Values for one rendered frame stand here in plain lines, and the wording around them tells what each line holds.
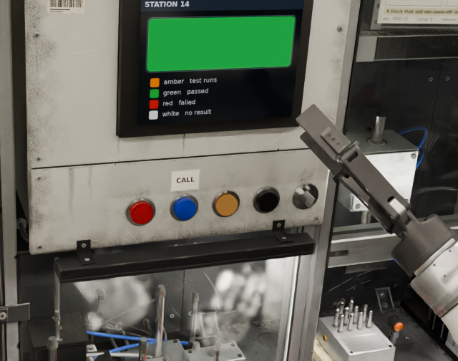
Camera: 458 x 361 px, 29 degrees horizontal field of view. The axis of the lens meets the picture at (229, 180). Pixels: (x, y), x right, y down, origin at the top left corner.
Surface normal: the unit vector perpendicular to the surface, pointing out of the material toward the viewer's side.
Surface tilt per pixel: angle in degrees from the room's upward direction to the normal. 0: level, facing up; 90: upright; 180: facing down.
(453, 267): 56
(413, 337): 0
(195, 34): 90
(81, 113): 90
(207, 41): 90
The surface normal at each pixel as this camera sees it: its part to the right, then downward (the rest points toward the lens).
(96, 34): 0.34, 0.41
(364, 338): 0.07, -0.91
